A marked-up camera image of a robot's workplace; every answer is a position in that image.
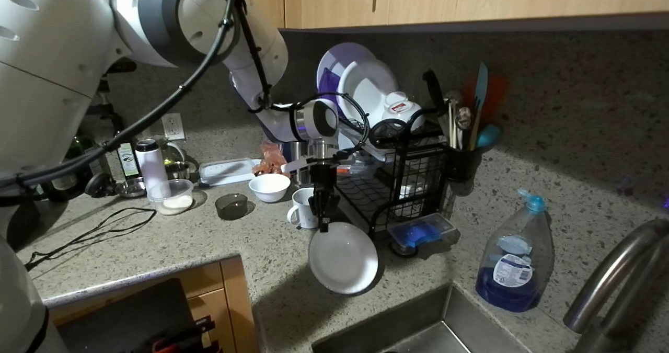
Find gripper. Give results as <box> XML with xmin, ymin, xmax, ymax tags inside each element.
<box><xmin>308</xmin><ymin>162</ymin><xmax>341</xmax><ymax>233</ymax></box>

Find small white bowl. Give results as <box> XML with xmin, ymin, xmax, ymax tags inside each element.
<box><xmin>248</xmin><ymin>173</ymin><xmax>292</xmax><ymax>203</ymax></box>

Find dark glass bowl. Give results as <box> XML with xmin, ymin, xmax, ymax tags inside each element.
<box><xmin>215</xmin><ymin>193</ymin><xmax>249</xmax><ymax>221</ymax></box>

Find dish soap bottle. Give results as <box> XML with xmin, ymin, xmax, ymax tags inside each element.
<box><xmin>475</xmin><ymin>188</ymin><xmax>556</xmax><ymax>313</ymax></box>

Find white mug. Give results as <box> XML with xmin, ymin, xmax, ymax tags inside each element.
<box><xmin>286</xmin><ymin>187</ymin><xmax>321</xmax><ymax>230</ymax></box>

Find steel canister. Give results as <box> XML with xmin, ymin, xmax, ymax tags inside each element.
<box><xmin>289</xmin><ymin>141</ymin><xmax>315</xmax><ymax>187</ymax></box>

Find orange packet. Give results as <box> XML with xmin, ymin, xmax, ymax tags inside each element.
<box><xmin>253</xmin><ymin>140</ymin><xmax>291</xmax><ymax>179</ymax></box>

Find white rectangular container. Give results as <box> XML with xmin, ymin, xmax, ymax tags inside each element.
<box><xmin>198</xmin><ymin>157</ymin><xmax>261</xmax><ymax>188</ymax></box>

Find white cup with red print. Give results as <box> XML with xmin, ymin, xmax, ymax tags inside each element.
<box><xmin>383</xmin><ymin>91</ymin><xmax>425</xmax><ymax>132</ymax></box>

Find white plate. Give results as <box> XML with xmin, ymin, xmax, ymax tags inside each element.
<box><xmin>337</xmin><ymin>60</ymin><xmax>399</xmax><ymax>130</ymax></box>

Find purple plate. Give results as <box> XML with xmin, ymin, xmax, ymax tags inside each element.
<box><xmin>316</xmin><ymin>42</ymin><xmax>378</xmax><ymax>114</ymax></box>

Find black utensil holder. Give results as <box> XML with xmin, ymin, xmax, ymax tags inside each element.
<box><xmin>446</xmin><ymin>145</ymin><xmax>485</xmax><ymax>184</ymax></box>

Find wooden drawer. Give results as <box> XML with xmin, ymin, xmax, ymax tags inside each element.
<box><xmin>48</xmin><ymin>256</ymin><xmax>260</xmax><ymax>353</ymax></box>

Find clear plastic tub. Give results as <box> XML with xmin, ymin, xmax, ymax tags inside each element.
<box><xmin>147</xmin><ymin>178</ymin><xmax>195</xmax><ymax>216</ymax></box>

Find wooden chopsticks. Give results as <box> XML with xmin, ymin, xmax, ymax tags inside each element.
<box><xmin>447</xmin><ymin>98</ymin><xmax>459</xmax><ymax>150</ymax></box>

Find glass kettle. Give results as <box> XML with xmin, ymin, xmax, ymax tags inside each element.
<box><xmin>157</xmin><ymin>138</ymin><xmax>200</xmax><ymax>182</ymax></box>

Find steel sink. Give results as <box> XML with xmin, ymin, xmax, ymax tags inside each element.
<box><xmin>312</xmin><ymin>284</ymin><xmax>535</xmax><ymax>353</ymax></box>

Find black spatula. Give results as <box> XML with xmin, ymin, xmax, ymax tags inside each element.
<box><xmin>422</xmin><ymin>69</ymin><xmax>450</xmax><ymax>119</ymax></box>

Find metal spoon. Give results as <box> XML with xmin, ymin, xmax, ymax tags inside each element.
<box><xmin>454</xmin><ymin>106</ymin><xmax>473</xmax><ymax>150</ymax></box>

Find white flask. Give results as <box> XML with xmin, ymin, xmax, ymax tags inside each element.
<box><xmin>135</xmin><ymin>138</ymin><xmax>169</xmax><ymax>192</ymax></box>

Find teal spoon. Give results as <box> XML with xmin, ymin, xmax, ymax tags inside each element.
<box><xmin>476</xmin><ymin>124</ymin><xmax>503</xmax><ymax>150</ymax></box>

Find round metal lid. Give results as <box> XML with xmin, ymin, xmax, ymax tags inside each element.
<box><xmin>116</xmin><ymin>177</ymin><xmax>147</xmax><ymax>199</ymax></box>

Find blue spatula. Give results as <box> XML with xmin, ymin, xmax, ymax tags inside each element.
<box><xmin>472</xmin><ymin>62</ymin><xmax>490</xmax><ymax>151</ymax></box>

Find oil bottle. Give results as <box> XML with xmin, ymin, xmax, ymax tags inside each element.
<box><xmin>116</xmin><ymin>117</ymin><xmax>143</xmax><ymax>182</ymax></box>

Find narrow cabinet door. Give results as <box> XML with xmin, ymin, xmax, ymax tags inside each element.
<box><xmin>283</xmin><ymin>0</ymin><xmax>390</xmax><ymax>29</ymax></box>

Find red spatula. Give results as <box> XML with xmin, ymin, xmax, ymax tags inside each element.
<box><xmin>464</xmin><ymin>75</ymin><xmax>509</xmax><ymax>124</ymax></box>

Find stand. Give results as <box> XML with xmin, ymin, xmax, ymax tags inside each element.
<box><xmin>83</xmin><ymin>59</ymin><xmax>138</xmax><ymax>135</ymax></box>

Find row of dark bottles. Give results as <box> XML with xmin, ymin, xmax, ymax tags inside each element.
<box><xmin>34</xmin><ymin>132</ymin><xmax>117</xmax><ymax>203</ymax></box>

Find steel tap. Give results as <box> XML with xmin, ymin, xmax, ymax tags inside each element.
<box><xmin>563</xmin><ymin>218</ymin><xmax>669</xmax><ymax>353</ymax></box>

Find black wire dish rack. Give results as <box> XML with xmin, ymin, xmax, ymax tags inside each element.
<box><xmin>334</xmin><ymin>106</ymin><xmax>485</xmax><ymax>245</ymax></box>

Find wall socket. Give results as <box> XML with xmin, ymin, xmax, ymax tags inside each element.
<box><xmin>162</xmin><ymin>112</ymin><xmax>186</xmax><ymax>141</ymax></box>

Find black red handled tool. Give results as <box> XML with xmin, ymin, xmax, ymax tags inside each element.
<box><xmin>151</xmin><ymin>315</ymin><xmax>218</xmax><ymax>353</ymax></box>

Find black cable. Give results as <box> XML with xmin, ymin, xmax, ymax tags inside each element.
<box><xmin>23</xmin><ymin>206</ymin><xmax>158</xmax><ymax>271</ymax></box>

